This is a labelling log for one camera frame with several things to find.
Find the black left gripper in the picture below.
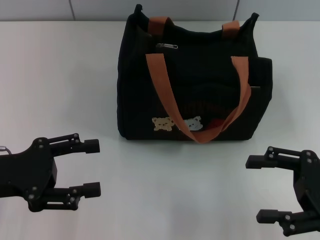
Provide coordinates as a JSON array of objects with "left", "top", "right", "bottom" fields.
[{"left": 0, "top": 132, "right": 102, "bottom": 213}]

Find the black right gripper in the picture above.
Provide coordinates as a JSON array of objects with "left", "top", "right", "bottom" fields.
[{"left": 245, "top": 146, "right": 320, "bottom": 237}]

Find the black bag with orange handles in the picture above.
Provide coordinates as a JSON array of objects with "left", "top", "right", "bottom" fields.
[{"left": 116, "top": 3, "right": 273, "bottom": 145}]

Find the silver zipper pull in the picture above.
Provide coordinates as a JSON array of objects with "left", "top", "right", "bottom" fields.
[{"left": 156, "top": 43, "right": 179, "bottom": 51}]

